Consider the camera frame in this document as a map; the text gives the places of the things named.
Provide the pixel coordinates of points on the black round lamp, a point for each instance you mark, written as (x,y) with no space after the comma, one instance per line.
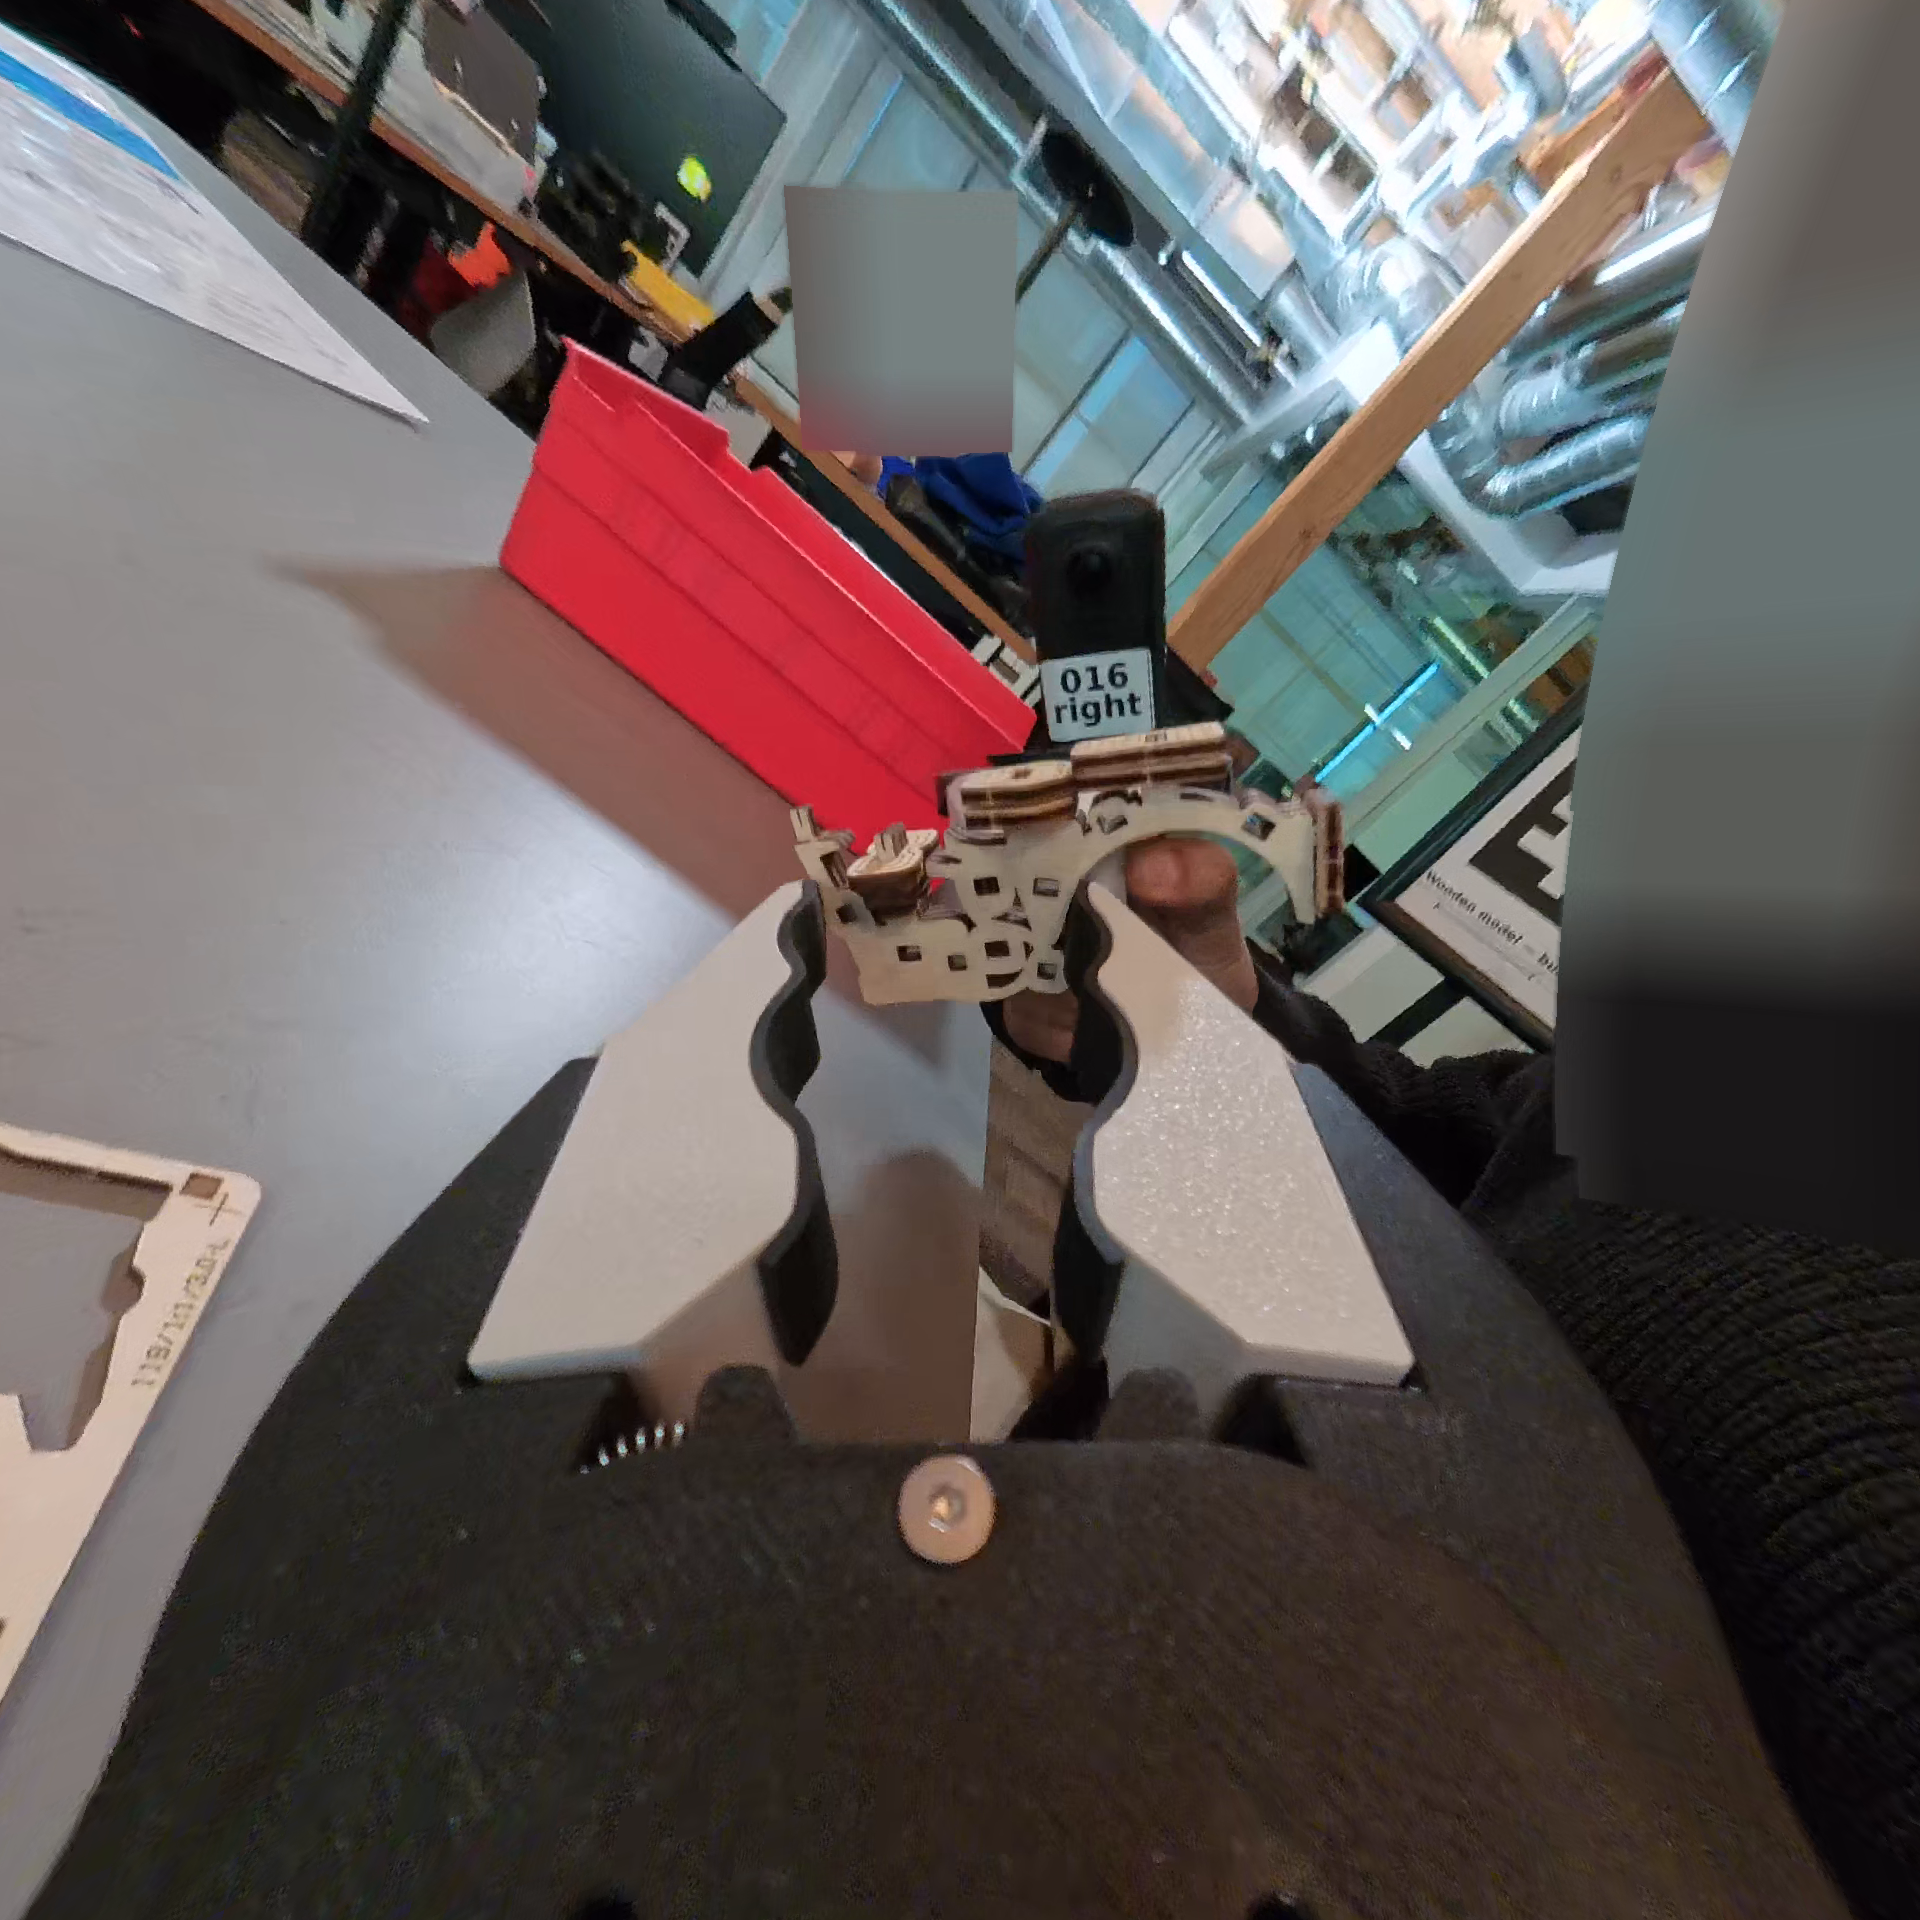
(1088,183)

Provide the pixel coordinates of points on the wooden beam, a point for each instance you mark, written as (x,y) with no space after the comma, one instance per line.
(1425,389)

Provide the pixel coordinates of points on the printed paper sheet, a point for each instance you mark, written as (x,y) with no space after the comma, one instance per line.
(166,255)

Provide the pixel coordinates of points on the framed marker sign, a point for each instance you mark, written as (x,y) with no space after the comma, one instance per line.
(1499,885)

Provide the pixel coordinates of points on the black monitor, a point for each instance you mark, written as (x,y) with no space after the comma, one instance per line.
(662,105)

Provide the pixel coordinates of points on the red plastic bin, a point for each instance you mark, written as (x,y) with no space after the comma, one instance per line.
(720,599)

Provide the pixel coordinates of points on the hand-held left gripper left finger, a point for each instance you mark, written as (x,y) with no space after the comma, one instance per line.
(662,1171)

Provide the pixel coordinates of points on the punched-out wooden part sheet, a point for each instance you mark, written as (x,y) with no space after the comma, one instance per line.
(182,1289)

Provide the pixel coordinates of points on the silver ventilation ducts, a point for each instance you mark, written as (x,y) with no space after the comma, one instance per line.
(1546,421)

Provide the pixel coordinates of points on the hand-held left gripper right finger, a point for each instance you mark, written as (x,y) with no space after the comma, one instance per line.
(1244,1200)

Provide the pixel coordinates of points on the person's right forearm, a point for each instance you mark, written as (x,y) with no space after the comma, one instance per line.
(1724,1425)

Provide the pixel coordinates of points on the grey desk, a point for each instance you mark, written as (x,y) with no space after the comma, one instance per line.
(299,751)

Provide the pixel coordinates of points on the person's right hand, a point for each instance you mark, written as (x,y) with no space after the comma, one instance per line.
(1184,900)

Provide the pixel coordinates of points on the wooden model assembly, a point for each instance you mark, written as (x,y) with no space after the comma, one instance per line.
(991,900)

